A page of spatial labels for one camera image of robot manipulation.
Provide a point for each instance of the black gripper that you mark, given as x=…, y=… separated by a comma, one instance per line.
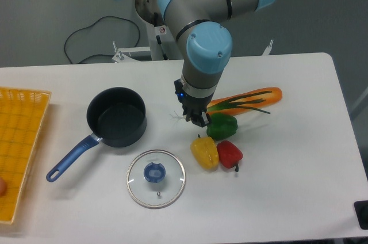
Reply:
x=193, y=108

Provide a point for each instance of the green bell pepper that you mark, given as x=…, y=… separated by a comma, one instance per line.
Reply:
x=222, y=126

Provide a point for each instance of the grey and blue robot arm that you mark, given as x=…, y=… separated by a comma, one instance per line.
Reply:
x=206, y=46

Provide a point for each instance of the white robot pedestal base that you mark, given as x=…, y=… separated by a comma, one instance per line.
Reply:
x=161, y=44

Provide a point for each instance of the red bell pepper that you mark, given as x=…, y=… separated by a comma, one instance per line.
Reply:
x=229, y=155

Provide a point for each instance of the black device at table edge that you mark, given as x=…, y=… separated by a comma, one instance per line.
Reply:
x=361, y=210

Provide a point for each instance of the glass lid with blue knob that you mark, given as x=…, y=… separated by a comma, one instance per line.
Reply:
x=155, y=179

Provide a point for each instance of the yellow woven basket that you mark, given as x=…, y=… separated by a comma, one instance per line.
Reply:
x=22, y=115

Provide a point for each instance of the dark pot with blue handle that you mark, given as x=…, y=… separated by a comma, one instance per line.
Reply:
x=116, y=117

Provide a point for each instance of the yellow bell pepper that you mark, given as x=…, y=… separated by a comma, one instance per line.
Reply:
x=205, y=152

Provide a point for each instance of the green onion with white root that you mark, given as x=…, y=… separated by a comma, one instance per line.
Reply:
x=240, y=103

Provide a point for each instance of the orange baguette bread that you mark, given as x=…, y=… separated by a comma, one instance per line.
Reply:
x=274, y=97

